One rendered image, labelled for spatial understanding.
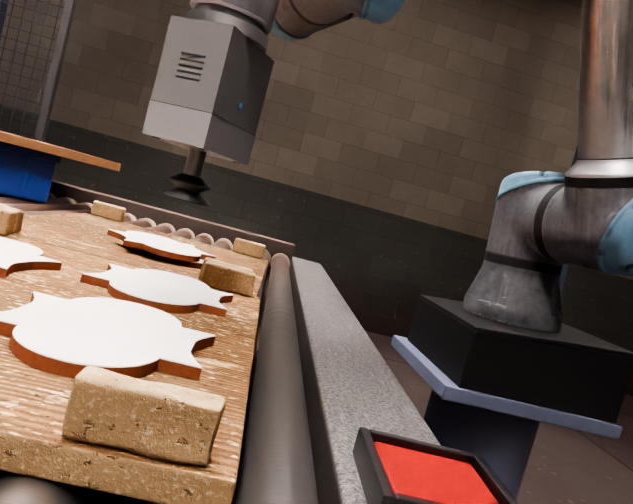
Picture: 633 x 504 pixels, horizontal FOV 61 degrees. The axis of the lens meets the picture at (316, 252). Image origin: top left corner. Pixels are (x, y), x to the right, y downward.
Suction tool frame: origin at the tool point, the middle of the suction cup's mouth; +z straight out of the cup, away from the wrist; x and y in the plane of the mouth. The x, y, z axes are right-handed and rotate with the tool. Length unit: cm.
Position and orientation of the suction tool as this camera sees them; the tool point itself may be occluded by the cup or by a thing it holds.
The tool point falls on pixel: (185, 200)
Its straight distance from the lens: 51.4
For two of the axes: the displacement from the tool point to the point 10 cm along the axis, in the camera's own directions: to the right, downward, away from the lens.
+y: -3.2, -0.2, -9.5
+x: 9.1, 2.7, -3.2
